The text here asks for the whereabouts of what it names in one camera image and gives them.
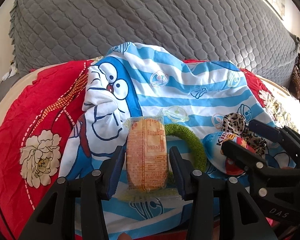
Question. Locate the grey quilted headboard cover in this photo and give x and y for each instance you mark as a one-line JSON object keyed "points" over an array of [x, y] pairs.
{"points": [[244, 32]]}

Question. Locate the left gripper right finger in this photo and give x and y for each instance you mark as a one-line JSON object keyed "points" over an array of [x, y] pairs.
{"points": [[239, 215]]}

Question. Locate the red floral bedspread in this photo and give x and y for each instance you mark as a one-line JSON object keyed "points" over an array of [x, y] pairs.
{"points": [[27, 173]]}

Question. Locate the grey bedside stool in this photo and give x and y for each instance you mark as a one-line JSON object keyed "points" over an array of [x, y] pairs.
{"points": [[7, 84]]}

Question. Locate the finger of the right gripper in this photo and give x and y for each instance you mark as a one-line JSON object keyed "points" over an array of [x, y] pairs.
{"points": [[256, 164], [288, 139]]}

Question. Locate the leopard print scrunchie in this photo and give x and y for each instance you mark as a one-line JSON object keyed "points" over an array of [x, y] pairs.
{"points": [[236, 123]]}

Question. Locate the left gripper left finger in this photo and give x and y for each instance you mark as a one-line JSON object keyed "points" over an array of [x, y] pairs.
{"points": [[54, 217]]}

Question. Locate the blue striped Doraemon cloth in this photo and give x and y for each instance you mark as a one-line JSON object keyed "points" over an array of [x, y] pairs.
{"points": [[110, 101]]}

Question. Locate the packaged cake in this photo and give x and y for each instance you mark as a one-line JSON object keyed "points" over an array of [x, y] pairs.
{"points": [[147, 165]]}

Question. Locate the Kinder surprise egg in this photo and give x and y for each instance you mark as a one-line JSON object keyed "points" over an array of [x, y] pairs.
{"points": [[212, 144]]}

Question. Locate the person's left hand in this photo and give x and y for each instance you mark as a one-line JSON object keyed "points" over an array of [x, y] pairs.
{"points": [[124, 236]]}

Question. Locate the green knitted hair scrunchie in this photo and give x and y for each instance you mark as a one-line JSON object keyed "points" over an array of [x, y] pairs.
{"points": [[193, 142]]}

